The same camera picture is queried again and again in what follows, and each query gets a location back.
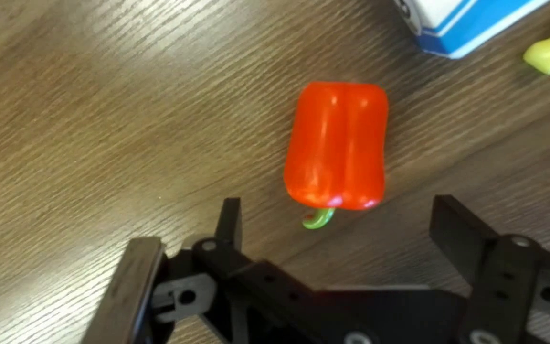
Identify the blue white milk carton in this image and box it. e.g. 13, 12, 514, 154
393, 0, 550, 62

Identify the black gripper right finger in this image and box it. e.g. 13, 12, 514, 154
428, 196, 550, 344

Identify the orange toy bell pepper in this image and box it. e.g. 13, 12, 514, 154
283, 81, 392, 234

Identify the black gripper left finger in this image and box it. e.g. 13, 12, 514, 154
82, 198, 319, 344

